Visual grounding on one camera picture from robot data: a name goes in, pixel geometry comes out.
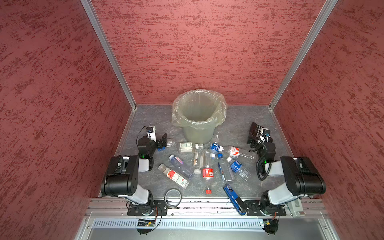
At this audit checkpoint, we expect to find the purple Ganten bottle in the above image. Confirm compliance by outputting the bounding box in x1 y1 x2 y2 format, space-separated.
169 155 194 179

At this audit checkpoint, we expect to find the Wahaha red white bottle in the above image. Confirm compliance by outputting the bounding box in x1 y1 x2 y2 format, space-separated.
222 146 255 161

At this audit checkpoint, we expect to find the red white label bottle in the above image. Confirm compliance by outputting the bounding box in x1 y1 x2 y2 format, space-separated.
158 164 190 189

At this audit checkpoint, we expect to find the Pocari blue label bottle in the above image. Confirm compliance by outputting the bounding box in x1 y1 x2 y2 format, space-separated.
227 157 251 182

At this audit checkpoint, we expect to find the orange label clear bottle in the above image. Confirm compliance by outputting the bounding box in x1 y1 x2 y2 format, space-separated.
193 150 202 175

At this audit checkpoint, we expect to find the blue cap clear bottle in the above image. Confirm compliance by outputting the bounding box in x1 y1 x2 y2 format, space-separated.
218 153 234 183

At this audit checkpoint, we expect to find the red label cola bottle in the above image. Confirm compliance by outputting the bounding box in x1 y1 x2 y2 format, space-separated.
202 150 214 182

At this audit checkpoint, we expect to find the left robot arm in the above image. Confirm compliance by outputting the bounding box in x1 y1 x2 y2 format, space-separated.
101 134 168 216

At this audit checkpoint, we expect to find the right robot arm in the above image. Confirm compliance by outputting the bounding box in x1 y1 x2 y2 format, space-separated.
247 122 326 217

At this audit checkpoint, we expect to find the blue label bottle by bin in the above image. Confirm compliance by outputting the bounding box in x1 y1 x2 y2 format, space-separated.
209 134 223 160

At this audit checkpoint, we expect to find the clear plastic bin liner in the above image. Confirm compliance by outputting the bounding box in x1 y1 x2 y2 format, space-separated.
172 89 228 130

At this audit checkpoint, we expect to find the blue label bottle far left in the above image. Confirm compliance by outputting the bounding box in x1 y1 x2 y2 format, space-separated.
166 138 176 148

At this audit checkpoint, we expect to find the blue utility knife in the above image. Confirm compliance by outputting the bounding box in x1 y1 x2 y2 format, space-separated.
223 184 247 216

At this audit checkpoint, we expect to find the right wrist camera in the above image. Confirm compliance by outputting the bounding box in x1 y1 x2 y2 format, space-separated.
261 128 271 138

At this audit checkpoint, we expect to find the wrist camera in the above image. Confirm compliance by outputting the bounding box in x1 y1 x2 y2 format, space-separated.
261 128 271 138
146 126 157 141

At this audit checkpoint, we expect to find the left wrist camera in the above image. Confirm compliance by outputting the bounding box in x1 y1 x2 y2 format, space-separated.
146 126 157 141

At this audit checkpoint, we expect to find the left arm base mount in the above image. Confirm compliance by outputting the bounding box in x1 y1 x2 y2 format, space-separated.
127 200 168 217

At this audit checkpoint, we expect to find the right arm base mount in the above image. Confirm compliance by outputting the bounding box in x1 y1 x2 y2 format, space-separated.
245 200 287 217

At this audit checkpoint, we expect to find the aluminium front rail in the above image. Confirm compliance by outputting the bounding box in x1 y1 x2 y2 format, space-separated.
85 198 329 219

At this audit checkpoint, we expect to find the white slotted cable duct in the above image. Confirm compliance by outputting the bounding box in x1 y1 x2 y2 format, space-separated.
92 218 264 231

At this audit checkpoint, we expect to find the right aluminium corner post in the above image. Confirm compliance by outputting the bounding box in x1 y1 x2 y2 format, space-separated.
269 0 338 112

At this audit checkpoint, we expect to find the aluminium corner post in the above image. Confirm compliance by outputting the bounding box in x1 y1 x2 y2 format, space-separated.
81 0 137 111
269 0 338 112

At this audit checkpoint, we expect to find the left aluminium corner post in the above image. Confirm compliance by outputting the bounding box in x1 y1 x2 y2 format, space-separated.
81 0 137 111

